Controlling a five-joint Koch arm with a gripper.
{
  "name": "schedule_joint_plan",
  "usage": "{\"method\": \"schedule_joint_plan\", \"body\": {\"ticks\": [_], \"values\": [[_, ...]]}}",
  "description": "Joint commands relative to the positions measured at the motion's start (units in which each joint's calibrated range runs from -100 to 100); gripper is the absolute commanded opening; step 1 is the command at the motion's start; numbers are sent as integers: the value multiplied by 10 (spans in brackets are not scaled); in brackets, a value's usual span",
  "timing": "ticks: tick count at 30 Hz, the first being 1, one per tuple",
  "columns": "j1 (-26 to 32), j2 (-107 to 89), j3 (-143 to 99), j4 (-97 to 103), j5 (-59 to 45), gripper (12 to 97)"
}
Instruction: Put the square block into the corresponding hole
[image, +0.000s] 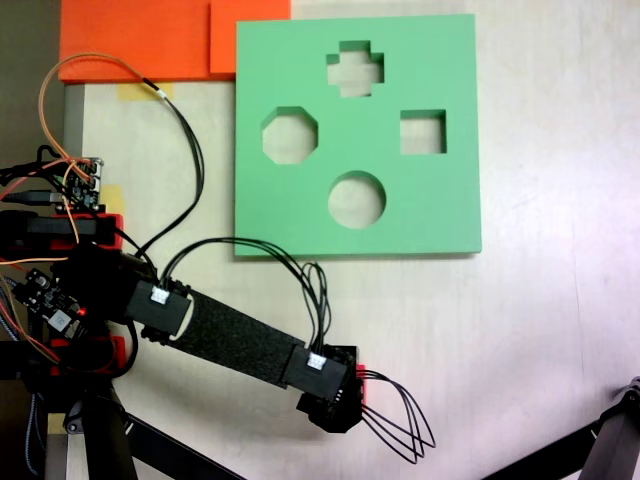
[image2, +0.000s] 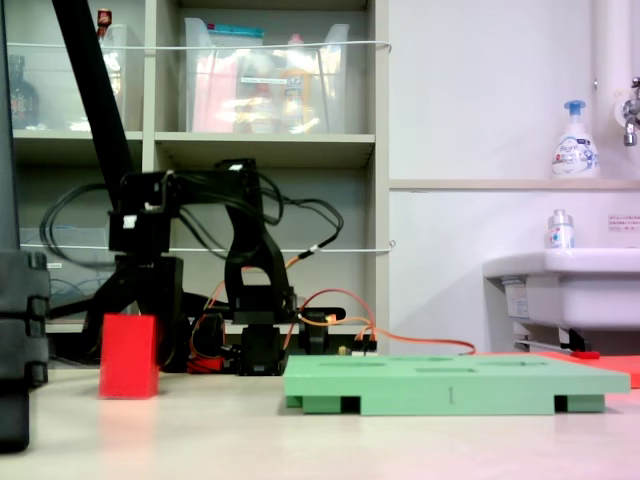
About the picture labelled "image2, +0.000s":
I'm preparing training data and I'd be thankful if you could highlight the small clear bottle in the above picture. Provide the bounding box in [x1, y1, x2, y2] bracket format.
[545, 208, 576, 250]

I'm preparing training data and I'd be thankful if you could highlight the thin black servo cable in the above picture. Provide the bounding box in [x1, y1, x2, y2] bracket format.
[39, 182, 119, 267]
[249, 169, 346, 261]

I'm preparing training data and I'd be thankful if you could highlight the clear bin holding blue cable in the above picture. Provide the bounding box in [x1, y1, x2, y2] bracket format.
[19, 209, 139, 314]

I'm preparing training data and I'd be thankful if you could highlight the red table clamp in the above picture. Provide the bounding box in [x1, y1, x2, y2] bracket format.
[188, 353, 226, 374]

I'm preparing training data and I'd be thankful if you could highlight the clear bin holding bottles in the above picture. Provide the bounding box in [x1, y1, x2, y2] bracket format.
[7, 23, 130, 132]

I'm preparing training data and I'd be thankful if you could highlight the white foam soap dispenser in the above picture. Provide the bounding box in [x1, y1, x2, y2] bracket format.
[551, 99, 601, 180]

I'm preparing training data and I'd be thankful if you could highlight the dark round bottle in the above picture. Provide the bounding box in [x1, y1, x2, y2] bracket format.
[7, 54, 40, 130]

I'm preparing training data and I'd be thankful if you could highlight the red capped bottle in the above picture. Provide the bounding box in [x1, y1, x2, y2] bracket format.
[96, 8, 124, 96]

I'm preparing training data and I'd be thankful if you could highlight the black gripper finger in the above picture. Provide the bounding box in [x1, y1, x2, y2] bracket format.
[83, 272, 144, 362]
[141, 274, 185, 351]

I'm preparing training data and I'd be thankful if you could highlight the beige shelf unit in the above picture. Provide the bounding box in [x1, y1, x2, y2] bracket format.
[0, 0, 391, 351]

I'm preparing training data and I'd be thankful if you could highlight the orange label bottle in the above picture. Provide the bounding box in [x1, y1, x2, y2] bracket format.
[278, 33, 317, 134]

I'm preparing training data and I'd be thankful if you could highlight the notched black stack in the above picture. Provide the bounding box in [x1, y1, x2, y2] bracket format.
[0, 249, 51, 454]

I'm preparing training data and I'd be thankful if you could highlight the large clear plastic bin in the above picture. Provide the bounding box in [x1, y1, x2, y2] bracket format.
[183, 17, 351, 135]

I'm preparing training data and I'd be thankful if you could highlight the metal water tap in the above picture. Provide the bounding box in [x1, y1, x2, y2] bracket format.
[613, 77, 640, 147]

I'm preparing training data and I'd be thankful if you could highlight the white sink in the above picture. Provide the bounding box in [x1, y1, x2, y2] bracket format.
[482, 247, 640, 351]

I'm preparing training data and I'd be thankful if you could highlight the white shelf cord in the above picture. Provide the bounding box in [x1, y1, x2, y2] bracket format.
[19, 239, 397, 254]
[7, 40, 394, 54]

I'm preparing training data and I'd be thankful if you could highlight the red square block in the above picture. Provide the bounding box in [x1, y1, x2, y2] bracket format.
[98, 313, 161, 400]

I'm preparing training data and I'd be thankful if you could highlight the long orange wire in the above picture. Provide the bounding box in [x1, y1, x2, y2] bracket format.
[284, 247, 477, 357]

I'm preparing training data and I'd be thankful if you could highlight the green shape sorter board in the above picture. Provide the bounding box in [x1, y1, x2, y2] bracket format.
[283, 353, 631, 416]

